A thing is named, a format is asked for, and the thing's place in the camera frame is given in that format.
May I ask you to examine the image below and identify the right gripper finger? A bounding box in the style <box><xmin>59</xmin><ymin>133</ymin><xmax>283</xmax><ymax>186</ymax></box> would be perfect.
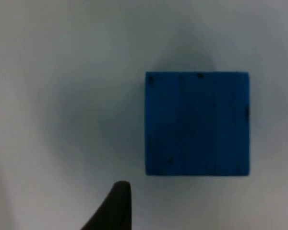
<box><xmin>79</xmin><ymin>180</ymin><xmax>133</xmax><ymax>230</ymax></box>

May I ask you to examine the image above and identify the blue cube block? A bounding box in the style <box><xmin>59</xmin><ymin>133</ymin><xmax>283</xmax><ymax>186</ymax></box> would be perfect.
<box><xmin>144</xmin><ymin>70</ymin><xmax>251</xmax><ymax>177</ymax></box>

